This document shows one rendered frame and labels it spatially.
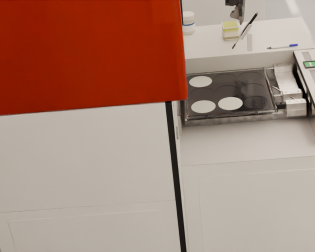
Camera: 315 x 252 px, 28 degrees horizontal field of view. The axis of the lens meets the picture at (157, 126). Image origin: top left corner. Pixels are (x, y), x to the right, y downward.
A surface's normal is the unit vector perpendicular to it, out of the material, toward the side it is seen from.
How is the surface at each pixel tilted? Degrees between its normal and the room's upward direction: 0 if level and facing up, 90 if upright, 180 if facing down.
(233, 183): 90
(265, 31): 0
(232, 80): 0
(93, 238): 90
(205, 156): 0
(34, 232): 90
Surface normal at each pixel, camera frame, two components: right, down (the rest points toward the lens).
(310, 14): -0.10, -0.84
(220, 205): 0.00, 0.54
